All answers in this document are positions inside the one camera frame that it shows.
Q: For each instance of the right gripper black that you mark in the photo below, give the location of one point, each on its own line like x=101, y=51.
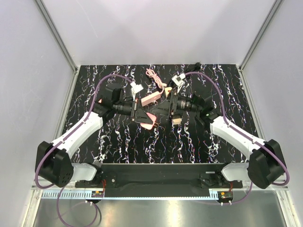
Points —
x=163, y=109

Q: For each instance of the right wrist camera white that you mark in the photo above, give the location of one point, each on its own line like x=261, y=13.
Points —
x=179, y=81

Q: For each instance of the cream power strip red sockets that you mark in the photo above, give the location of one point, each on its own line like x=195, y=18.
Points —
x=176, y=119

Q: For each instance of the aluminium frame post right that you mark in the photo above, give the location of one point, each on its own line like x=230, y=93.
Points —
x=264, y=27

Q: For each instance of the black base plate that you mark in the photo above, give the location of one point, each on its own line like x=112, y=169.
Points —
x=159, y=180

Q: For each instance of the aluminium frame post left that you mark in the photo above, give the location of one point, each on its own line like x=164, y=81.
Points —
x=55, y=33

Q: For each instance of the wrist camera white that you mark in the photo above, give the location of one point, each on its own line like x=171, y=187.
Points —
x=179, y=81
x=135, y=88

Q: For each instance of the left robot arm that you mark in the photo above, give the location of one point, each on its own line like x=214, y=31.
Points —
x=53, y=160

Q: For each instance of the aluminium frame post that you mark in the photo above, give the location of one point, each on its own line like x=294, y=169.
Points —
x=55, y=33
x=264, y=27

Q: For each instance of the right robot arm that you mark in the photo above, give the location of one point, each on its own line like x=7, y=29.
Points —
x=265, y=158

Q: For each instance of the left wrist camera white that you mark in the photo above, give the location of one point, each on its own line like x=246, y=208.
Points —
x=135, y=88

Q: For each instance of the pink power strip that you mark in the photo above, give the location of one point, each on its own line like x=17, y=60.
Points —
x=150, y=98

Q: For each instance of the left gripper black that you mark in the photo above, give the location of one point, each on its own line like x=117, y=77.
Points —
x=139, y=116

